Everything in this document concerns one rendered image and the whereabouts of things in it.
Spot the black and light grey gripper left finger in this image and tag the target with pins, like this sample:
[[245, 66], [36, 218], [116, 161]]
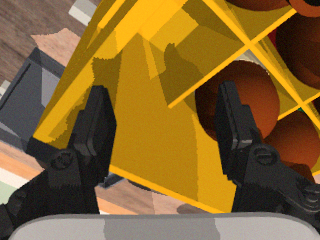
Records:
[[85, 161]]

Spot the dark grey rectangular tray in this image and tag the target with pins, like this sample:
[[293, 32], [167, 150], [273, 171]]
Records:
[[24, 106]]

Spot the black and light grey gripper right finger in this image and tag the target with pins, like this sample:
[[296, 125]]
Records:
[[261, 180]]

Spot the yellow wooden crate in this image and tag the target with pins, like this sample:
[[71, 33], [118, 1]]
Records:
[[159, 142]]

